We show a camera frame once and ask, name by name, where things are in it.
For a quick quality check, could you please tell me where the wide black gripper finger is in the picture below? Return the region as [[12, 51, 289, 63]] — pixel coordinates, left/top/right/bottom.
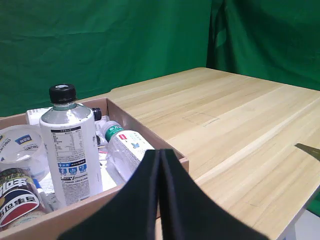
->
[[58, 149, 161, 240], [159, 148, 270, 240]]

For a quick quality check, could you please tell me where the white bottle with black cap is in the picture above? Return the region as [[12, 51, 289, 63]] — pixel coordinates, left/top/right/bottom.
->
[[39, 83, 103, 207], [25, 106, 103, 125]]

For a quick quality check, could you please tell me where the brown cardboard box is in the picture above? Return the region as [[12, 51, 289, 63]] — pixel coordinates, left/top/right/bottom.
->
[[0, 97, 190, 240]]

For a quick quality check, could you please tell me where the clear water bottle green cap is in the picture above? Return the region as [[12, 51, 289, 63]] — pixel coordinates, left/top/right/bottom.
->
[[101, 120, 156, 183]]

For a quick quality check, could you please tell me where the clear plastic bag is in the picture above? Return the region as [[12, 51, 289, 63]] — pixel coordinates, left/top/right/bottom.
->
[[94, 114, 111, 145]]

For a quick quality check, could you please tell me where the printed white leaflet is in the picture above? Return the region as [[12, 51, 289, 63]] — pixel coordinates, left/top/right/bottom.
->
[[39, 172, 61, 211]]

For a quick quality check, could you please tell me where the white marker with blue cap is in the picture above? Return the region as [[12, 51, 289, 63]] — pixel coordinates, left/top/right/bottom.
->
[[32, 177, 55, 213]]

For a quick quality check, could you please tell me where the white table leg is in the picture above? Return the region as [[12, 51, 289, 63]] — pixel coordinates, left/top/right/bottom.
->
[[276, 219, 298, 240]]

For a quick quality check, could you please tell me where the clear adhesive tape roll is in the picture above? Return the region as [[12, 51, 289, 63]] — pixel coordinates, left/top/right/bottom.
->
[[0, 124, 51, 180]]

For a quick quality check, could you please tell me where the large green backdrop cloth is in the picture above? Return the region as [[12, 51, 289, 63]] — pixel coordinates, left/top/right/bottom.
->
[[0, 0, 213, 118]]

